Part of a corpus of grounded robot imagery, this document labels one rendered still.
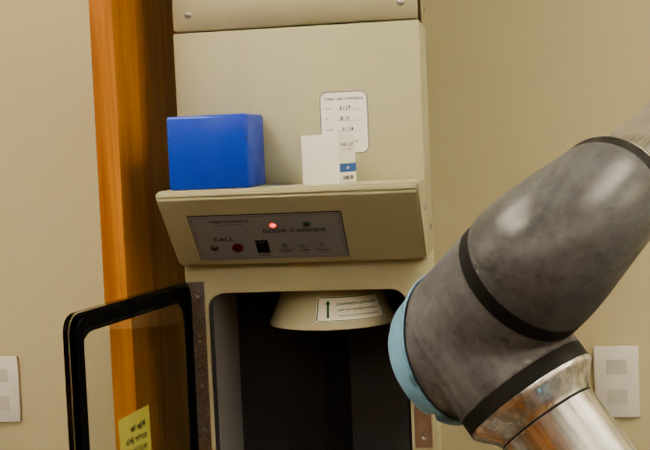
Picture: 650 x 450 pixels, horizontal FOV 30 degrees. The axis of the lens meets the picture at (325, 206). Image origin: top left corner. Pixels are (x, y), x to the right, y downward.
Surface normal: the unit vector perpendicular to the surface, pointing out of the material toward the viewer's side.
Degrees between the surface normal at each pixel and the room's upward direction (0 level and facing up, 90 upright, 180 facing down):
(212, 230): 135
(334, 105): 90
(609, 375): 90
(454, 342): 101
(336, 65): 90
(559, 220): 67
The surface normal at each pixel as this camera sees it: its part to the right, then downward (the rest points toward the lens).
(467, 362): -0.53, 0.00
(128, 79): 0.99, -0.04
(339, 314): 0.10, -0.36
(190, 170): -0.15, 0.06
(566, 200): -0.16, -0.55
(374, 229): -0.08, 0.75
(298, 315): -0.53, -0.34
